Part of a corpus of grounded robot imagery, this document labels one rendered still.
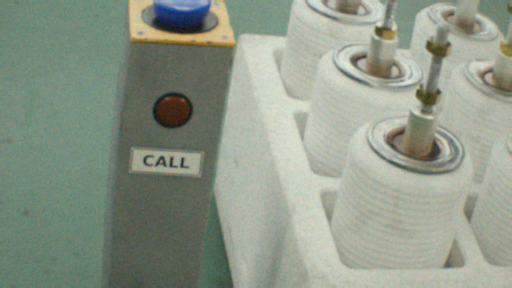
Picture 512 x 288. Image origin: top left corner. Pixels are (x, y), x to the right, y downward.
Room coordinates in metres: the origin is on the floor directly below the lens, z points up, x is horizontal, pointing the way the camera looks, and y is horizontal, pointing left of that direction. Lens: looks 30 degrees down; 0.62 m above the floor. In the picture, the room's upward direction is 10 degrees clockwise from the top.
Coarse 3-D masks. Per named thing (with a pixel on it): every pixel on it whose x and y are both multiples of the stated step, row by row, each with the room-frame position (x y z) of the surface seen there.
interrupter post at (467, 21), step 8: (464, 0) 0.92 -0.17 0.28; (472, 0) 0.92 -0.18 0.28; (456, 8) 0.93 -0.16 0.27; (464, 8) 0.92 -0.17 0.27; (472, 8) 0.92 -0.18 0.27; (456, 16) 0.92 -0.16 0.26; (464, 16) 0.92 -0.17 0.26; (472, 16) 0.92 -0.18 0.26; (456, 24) 0.92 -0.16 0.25; (464, 24) 0.92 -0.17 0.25; (472, 24) 0.92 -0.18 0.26
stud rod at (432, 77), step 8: (440, 24) 0.67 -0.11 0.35; (440, 32) 0.67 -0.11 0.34; (448, 32) 0.67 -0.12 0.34; (440, 40) 0.67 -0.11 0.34; (432, 56) 0.67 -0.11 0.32; (432, 64) 0.67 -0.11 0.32; (440, 64) 0.67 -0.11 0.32; (432, 72) 0.67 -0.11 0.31; (432, 80) 0.67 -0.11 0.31; (424, 88) 0.67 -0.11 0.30; (432, 88) 0.67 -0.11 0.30; (424, 104) 0.67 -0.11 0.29; (424, 112) 0.67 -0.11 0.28
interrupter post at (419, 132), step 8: (416, 104) 0.68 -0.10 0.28; (416, 112) 0.66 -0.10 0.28; (432, 112) 0.67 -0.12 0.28; (408, 120) 0.67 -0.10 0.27; (416, 120) 0.66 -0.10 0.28; (424, 120) 0.66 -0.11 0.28; (432, 120) 0.66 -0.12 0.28; (408, 128) 0.67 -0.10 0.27; (416, 128) 0.66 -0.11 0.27; (424, 128) 0.66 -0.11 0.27; (432, 128) 0.66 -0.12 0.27; (408, 136) 0.67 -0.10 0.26; (416, 136) 0.66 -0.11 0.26; (424, 136) 0.66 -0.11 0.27; (432, 136) 0.67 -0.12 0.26; (408, 144) 0.66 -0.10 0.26; (416, 144) 0.66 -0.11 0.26; (424, 144) 0.66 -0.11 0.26; (416, 152) 0.66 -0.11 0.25; (424, 152) 0.66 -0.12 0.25
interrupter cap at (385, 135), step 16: (368, 128) 0.68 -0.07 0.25; (384, 128) 0.68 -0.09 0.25; (400, 128) 0.69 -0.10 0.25; (368, 144) 0.66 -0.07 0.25; (384, 144) 0.66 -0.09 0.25; (400, 144) 0.67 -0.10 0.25; (432, 144) 0.68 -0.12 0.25; (448, 144) 0.68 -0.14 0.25; (384, 160) 0.64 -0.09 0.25; (400, 160) 0.64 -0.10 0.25; (416, 160) 0.65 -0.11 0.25; (432, 160) 0.65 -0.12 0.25; (448, 160) 0.66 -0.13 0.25
